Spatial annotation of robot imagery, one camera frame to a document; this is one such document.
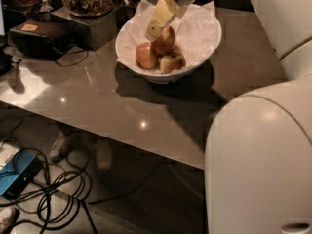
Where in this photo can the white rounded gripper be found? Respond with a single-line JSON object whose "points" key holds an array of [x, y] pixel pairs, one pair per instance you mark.
{"points": [[164, 13]]}

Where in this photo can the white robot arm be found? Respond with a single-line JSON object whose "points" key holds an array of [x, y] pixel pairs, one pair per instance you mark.
{"points": [[258, 158]]}

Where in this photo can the hidden back apple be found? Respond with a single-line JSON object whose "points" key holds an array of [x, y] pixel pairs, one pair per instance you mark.
{"points": [[177, 48]]}

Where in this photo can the front yellow red apple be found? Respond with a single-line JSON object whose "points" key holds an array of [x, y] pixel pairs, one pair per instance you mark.
{"points": [[172, 61]]}

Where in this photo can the left red apple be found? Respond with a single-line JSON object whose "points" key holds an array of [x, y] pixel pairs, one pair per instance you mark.
{"points": [[146, 56]]}

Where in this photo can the white bowl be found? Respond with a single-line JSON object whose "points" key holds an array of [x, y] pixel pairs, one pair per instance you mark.
{"points": [[183, 46]]}

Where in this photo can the white paper liner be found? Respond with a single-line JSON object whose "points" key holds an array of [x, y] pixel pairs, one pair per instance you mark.
{"points": [[198, 33]]}

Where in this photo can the dark grey box stand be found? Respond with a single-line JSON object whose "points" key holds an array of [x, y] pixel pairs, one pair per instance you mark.
{"points": [[91, 33]]}

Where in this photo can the metal scoop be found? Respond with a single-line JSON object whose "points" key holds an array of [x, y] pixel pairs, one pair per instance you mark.
{"points": [[45, 7]]}

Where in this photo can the black device with label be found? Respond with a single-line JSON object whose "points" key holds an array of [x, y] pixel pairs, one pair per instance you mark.
{"points": [[41, 40]]}

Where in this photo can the right white shoe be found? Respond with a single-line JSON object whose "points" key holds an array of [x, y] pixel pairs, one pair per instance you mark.
{"points": [[103, 155]]}

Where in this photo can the left white shoe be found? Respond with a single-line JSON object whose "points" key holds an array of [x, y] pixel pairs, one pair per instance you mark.
{"points": [[61, 147]]}

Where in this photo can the blue box on floor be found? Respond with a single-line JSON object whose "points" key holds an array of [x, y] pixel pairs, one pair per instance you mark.
{"points": [[17, 173]]}

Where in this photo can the white shoe bottom corner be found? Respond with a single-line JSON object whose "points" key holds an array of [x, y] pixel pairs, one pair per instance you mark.
{"points": [[7, 218]]}

